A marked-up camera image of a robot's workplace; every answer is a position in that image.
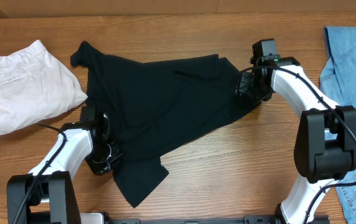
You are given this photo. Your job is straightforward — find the black t-shirt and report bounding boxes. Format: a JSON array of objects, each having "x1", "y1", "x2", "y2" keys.
[{"x1": 70, "y1": 42, "x2": 256, "y2": 207}]

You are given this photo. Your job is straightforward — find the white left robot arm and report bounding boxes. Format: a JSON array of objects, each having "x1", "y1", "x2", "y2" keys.
[{"x1": 6, "y1": 106, "x2": 123, "y2": 224}]

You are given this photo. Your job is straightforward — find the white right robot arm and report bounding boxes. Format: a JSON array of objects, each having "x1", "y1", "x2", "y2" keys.
[{"x1": 236, "y1": 39, "x2": 356, "y2": 223}]

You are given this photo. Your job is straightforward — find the folded white shorts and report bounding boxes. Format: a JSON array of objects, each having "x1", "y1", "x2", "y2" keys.
[{"x1": 0, "y1": 40, "x2": 87, "y2": 135}]

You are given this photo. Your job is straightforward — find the black base frame rail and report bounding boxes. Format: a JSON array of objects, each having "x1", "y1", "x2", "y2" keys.
[{"x1": 78, "y1": 211, "x2": 331, "y2": 224}]

